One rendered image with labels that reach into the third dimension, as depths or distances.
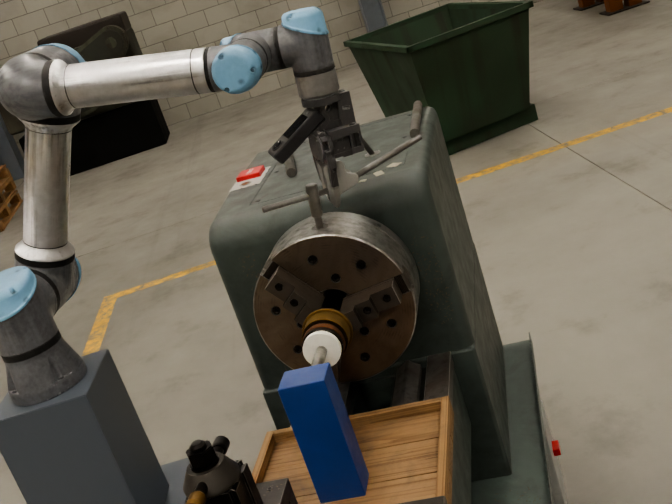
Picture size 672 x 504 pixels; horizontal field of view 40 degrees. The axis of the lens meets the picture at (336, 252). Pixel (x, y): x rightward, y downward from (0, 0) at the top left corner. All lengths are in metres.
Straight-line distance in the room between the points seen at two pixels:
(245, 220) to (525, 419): 0.84
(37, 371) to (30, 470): 0.20
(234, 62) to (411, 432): 0.71
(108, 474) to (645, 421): 1.86
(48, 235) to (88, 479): 0.48
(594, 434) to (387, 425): 1.50
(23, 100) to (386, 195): 0.70
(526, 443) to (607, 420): 1.02
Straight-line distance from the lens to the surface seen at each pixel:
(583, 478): 2.95
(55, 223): 1.86
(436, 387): 1.83
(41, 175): 1.83
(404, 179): 1.82
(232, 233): 1.90
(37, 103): 1.64
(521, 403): 2.33
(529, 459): 2.13
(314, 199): 1.70
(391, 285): 1.67
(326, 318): 1.63
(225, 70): 1.51
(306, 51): 1.63
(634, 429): 3.12
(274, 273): 1.71
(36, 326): 1.80
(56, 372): 1.83
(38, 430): 1.83
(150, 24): 11.70
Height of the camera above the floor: 1.76
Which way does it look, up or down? 19 degrees down
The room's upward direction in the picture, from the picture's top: 19 degrees counter-clockwise
